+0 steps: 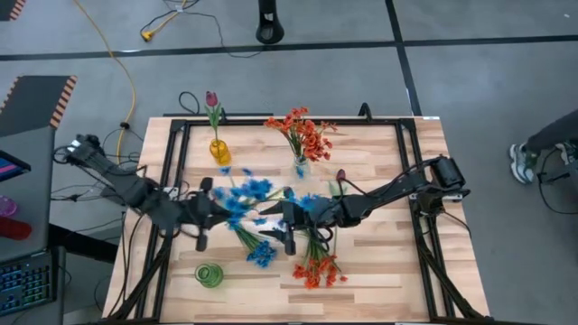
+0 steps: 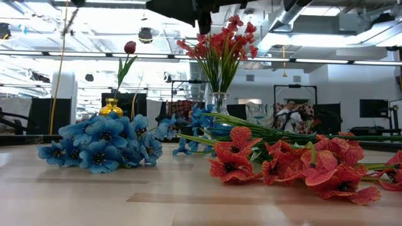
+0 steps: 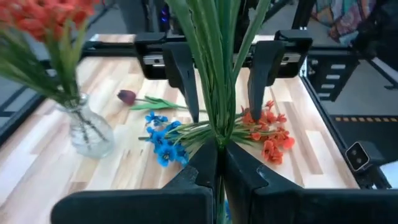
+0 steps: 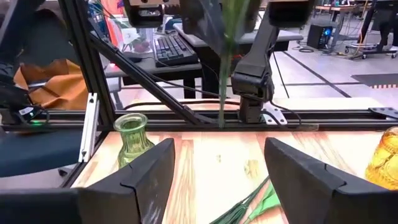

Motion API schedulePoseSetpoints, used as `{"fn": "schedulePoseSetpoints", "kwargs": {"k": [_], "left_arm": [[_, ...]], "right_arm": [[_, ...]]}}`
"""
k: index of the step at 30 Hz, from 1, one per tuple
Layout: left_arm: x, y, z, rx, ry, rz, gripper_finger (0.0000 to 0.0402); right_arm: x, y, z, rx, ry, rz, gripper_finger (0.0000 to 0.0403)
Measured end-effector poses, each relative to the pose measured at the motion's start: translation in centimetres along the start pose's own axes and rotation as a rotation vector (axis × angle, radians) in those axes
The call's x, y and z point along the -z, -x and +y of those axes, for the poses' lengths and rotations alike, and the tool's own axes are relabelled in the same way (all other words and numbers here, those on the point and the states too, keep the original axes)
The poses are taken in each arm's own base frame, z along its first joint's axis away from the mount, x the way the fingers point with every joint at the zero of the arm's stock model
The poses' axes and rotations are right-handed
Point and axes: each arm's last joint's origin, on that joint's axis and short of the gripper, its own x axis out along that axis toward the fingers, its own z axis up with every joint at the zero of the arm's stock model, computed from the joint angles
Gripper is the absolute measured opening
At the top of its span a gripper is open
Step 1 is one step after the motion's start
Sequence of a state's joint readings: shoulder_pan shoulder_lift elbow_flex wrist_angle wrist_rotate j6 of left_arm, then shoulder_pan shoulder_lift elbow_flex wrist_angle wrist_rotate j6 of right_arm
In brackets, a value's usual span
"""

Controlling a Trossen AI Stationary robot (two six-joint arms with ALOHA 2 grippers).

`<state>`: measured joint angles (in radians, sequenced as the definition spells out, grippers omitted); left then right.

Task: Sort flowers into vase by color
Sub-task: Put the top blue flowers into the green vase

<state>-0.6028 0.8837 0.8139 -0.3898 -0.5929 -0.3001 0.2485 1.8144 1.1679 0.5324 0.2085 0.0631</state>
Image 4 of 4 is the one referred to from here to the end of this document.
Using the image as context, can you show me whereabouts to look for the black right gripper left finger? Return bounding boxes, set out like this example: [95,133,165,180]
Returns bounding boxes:
[0,138,176,224]

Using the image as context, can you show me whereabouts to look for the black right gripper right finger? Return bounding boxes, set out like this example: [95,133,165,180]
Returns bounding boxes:
[264,137,398,224]

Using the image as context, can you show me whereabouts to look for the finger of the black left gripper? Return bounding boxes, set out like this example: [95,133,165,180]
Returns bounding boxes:
[180,0,225,55]
[248,0,269,34]

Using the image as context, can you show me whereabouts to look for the dark red artificial tulip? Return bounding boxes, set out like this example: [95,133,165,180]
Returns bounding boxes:
[244,182,282,223]

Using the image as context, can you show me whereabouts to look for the blue artificial flower bunch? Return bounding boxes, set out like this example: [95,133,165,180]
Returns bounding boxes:
[210,176,271,224]
[216,0,251,129]

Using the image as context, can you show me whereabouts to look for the green glass vase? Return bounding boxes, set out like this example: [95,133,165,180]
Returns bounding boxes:
[113,112,155,170]

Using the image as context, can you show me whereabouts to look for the amber glass vase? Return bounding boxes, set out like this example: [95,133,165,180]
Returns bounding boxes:
[364,126,398,191]

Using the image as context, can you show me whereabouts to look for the computer keyboard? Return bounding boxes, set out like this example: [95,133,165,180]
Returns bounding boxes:
[153,32,200,68]

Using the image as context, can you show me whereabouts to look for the clear plastic container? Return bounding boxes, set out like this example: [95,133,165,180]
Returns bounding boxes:
[119,26,155,54]

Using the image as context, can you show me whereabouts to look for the grey keyboard desk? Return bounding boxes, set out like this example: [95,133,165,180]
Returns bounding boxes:
[104,52,205,100]

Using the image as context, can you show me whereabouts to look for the orange red packaging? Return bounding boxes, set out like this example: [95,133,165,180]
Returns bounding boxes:
[101,0,125,47]

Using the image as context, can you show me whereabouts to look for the black computer tower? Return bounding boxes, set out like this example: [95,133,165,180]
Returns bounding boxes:
[307,24,334,50]

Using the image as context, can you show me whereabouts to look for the wooden top table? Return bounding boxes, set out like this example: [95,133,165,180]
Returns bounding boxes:
[313,2,374,50]

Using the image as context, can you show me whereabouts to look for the silver aluminium bar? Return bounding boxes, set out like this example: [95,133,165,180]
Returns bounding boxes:
[78,92,101,163]

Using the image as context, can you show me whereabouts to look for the dark teal chair seat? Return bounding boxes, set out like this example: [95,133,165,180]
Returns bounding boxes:
[0,129,83,178]

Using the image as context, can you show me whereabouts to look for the dark grey chair backrest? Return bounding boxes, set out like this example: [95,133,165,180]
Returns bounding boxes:
[15,9,78,66]

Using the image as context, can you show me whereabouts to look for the black wheeled stand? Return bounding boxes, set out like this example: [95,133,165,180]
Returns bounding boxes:
[344,0,398,60]

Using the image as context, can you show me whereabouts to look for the tan brown bag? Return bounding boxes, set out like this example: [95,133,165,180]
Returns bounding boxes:
[12,58,90,110]

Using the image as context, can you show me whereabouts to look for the black mat striped edge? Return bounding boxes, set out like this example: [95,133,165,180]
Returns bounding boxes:
[351,73,398,90]

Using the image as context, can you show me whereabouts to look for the black device green light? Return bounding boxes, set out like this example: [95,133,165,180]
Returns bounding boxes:
[0,60,50,127]

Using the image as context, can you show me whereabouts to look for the black aluminium table frame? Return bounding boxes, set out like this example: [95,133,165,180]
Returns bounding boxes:
[0,0,398,131]

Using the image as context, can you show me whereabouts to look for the silver arm base bracket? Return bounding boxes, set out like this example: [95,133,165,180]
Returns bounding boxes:
[262,101,289,126]

